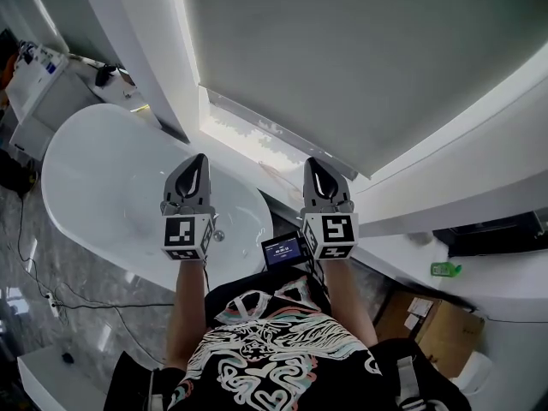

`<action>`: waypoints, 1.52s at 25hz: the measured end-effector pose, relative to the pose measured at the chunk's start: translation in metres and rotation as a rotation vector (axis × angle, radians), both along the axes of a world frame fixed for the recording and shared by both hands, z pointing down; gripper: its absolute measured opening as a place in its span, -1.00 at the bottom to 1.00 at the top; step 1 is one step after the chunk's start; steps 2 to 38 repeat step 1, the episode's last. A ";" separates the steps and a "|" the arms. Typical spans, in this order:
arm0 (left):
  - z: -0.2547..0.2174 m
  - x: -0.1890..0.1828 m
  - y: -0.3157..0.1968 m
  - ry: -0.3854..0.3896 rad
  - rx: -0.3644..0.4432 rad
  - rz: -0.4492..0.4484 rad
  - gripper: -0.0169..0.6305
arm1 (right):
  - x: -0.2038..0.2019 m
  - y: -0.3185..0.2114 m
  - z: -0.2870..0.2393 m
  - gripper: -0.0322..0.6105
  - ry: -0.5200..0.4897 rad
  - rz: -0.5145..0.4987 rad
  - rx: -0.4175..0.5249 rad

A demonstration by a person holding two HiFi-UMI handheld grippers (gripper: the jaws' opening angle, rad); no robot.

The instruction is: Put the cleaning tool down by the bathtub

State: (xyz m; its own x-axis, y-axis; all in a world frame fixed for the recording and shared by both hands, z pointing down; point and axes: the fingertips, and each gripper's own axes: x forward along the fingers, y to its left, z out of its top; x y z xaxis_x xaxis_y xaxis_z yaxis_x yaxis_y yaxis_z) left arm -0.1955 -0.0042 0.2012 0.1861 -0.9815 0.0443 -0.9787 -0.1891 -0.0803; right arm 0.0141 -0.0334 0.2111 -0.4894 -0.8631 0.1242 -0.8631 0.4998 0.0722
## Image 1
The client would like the black bag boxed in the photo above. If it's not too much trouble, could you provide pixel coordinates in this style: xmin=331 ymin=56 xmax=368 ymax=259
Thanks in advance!
xmin=0 ymin=146 xmax=36 ymax=197

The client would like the brown cardboard box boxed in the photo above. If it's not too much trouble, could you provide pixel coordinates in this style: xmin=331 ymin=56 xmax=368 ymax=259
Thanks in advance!
xmin=373 ymin=289 xmax=486 ymax=379

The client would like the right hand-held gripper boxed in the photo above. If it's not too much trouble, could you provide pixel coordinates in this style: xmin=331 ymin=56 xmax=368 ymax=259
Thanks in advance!
xmin=298 ymin=158 xmax=360 ymax=262

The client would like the black rectangular tray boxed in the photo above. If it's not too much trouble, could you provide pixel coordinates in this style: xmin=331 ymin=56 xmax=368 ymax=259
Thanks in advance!
xmin=432 ymin=210 xmax=548 ymax=259

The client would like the white power strip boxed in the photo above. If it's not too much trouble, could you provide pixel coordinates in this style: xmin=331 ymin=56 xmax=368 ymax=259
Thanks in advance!
xmin=45 ymin=291 xmax=62 ymax=319

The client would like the small black display device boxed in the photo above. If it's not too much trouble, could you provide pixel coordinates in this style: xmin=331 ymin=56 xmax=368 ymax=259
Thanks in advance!
xmin=260 ymin=230 xmax=310 ymax=269

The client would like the white bathtub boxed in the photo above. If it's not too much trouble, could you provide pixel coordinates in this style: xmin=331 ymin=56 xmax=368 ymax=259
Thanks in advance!
xmin=40 ymin=103 xmax=275 ymax=291

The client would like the white and blue box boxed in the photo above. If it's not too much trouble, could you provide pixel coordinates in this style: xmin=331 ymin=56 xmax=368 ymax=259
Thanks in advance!
xmin=25 ymin=43 xmax=66 ymax=77

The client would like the person's left forearm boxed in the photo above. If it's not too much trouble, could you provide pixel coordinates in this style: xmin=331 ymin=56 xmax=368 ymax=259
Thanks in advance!
xmin=164 ymin=256 xmax=211 ymax=371

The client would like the black device on ledge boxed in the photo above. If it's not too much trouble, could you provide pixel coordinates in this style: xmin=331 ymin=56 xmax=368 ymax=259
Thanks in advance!
xmin=93 ymin=63 xmax=120 ymax=88

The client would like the grey roller blind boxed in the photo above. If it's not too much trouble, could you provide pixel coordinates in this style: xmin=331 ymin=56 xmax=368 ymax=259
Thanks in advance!
xmin=178 ymin=0 xmax=548 ymax=182

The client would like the person's right forearm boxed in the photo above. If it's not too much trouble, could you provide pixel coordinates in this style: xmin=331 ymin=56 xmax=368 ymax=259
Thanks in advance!
xmin=319 ymin=256 xmax=380 ymax=347

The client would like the black floor cable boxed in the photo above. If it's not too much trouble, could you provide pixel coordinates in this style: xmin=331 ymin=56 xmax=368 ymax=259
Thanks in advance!
xmin=11 ymin=188 xmax=176 ymax=361

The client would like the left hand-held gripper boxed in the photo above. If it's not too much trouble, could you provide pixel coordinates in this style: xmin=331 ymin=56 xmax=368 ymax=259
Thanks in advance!
xmin=159 ymin=153 xmax=217 ymax=262

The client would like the green bottle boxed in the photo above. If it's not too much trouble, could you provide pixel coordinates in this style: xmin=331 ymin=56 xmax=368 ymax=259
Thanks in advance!
xmin=429 ymin=261 xmax=464 ymax=278

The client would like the white cabinet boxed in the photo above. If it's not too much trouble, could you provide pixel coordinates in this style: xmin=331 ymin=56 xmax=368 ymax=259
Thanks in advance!
xmin=8 ymin=43 xmax=72 ymax=163

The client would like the white bench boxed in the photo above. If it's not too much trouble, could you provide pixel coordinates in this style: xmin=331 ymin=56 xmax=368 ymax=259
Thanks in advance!
xmin=16 ymin=341 xmax=126 ymax=411

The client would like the person's black printed shirt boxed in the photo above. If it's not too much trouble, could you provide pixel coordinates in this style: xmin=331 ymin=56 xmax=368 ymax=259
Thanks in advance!
xmin=104 ymin=271 xmax=473 ymax=411

